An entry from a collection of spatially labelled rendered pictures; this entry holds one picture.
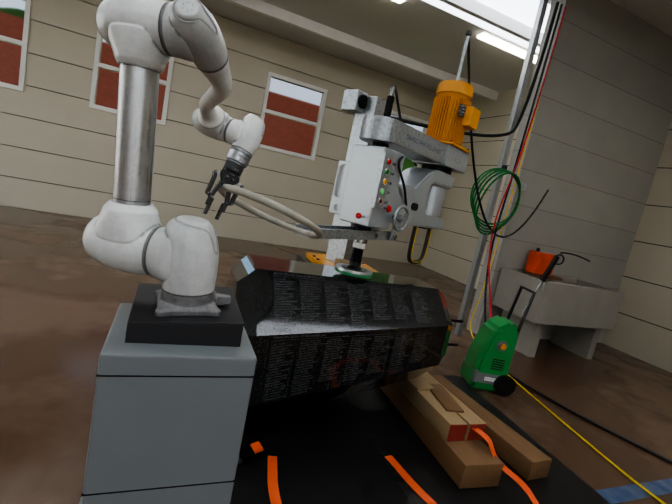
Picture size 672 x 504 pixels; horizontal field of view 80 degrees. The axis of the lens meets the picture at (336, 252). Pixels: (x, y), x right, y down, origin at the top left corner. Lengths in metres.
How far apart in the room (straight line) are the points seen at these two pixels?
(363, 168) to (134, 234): 1.27
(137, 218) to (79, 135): 7.07
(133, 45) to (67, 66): 7.18
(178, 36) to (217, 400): 0.98
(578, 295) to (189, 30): 4.58
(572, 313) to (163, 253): 4.49
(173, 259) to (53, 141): 7.25
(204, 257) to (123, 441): 0.53
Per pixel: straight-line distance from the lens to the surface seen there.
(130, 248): 1.28
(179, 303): 1.25
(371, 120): 2.16
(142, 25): 1.27
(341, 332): 2.01
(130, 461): 1.33
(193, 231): 1.20
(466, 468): 2.30
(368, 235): 2.19
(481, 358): 3.50
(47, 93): 8.44
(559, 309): 4.91
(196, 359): 1.18
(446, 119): 2.75
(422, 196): 2.50
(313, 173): 8.58
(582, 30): 5.70
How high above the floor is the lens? 1.30
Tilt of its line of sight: 8 degrees down
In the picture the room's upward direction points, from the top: 12 degrees clockwise
